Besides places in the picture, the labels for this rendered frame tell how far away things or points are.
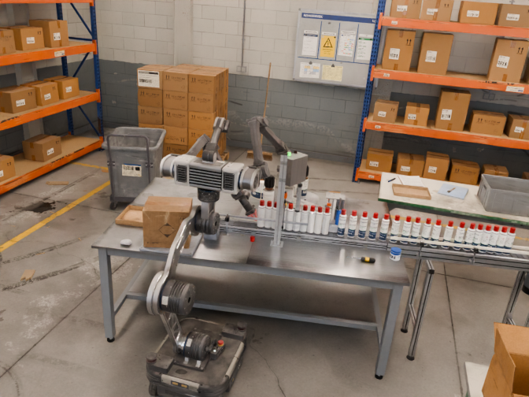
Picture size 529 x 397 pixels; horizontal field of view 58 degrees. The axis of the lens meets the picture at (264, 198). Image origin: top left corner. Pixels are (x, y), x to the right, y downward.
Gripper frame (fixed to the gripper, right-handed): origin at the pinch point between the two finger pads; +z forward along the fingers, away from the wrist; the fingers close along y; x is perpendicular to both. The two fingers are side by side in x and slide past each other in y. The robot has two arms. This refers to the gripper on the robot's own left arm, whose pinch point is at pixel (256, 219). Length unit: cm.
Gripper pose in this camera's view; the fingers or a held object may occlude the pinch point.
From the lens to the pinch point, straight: 350.5
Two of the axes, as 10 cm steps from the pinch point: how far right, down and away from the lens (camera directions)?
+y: 1.0, -4.2, 9.0
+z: 5.3, 7.9, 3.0
